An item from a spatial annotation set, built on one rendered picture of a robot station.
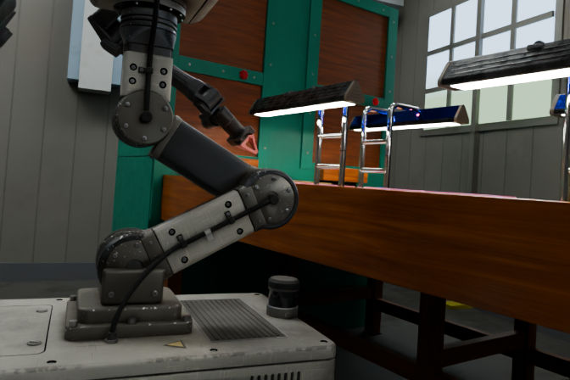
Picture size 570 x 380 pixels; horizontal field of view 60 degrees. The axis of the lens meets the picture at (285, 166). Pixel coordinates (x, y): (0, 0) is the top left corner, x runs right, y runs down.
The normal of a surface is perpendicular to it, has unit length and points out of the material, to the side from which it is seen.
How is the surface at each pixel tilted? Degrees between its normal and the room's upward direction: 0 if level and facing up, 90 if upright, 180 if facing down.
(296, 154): 90
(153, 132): 90
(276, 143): 90
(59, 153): 90
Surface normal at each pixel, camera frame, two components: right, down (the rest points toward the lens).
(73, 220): 0.39, 0.00
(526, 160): -0.92, -0.07
